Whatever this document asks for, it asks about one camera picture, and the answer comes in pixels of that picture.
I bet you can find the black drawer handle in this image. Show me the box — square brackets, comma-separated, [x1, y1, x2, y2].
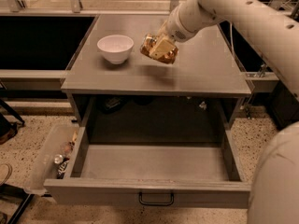
[138, 192, 175, 206]

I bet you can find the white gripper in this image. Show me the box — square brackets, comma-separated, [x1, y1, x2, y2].
[149, 0, 212, 60]

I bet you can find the white ceramic bowl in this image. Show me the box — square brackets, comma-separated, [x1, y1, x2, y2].
[97, 35, 135, 64]

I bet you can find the snack packet in bin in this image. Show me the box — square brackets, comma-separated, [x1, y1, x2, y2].
[57, 161, 69, 179]

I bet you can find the clear plastic bin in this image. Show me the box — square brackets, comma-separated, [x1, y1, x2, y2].
[23, 124, 78, 196]

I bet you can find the silver can in bin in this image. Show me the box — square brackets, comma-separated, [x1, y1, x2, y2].
[54, 154, 64, 164]

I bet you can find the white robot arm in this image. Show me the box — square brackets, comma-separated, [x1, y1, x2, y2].
[149, 0, 299, 224]

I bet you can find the grey open top drawer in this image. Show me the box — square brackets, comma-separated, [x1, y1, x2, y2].
[43, 96, 252, 210]

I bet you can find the grey counter cabinet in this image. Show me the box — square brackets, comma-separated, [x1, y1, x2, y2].
[62, 14, 250, 130]

